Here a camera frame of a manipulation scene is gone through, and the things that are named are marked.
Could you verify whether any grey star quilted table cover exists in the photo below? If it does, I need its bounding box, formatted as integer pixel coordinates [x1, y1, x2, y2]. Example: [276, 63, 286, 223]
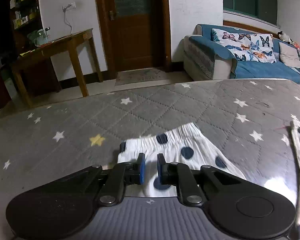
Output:
[0, 79, 300, 239]

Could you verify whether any glass pitcher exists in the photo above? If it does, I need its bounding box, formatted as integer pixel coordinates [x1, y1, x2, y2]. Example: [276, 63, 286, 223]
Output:
[27, 27, 50, 47]

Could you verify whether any blue corner sofa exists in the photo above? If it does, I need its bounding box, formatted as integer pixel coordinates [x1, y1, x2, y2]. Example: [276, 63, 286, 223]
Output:
[183, 24, 300, 85]

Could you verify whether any beige throw pillow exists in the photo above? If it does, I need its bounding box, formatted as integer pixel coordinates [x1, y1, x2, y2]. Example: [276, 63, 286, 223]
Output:
[279, 42, 300, 69]

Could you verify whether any wooden side table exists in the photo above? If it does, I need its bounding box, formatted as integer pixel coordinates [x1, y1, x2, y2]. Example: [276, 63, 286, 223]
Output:
[12, 28, 104, 108]

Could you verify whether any dark wooden shelf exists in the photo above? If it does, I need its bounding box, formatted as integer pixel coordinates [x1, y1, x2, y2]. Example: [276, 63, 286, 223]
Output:
[0, 0, 42, 109]

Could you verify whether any white navy polka-dot garment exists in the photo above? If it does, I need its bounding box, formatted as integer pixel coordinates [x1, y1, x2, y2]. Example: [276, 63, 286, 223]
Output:
[117, 123, 245, 198]

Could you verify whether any grey door mat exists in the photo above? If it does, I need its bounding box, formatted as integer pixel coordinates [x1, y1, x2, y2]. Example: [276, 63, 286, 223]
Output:
[115, 68, 169, 86]

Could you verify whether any panda plush toy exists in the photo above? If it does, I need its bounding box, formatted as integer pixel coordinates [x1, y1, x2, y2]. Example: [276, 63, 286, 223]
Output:
[277, 31, 293, 44]

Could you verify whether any brown wooden door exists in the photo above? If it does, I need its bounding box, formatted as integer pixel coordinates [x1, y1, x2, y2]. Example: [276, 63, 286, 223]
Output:
[96, 0, 171, 79]

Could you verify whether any butterfly print cushion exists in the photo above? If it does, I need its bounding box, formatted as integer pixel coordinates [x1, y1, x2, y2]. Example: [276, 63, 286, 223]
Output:
[211, 28, 276, 63]

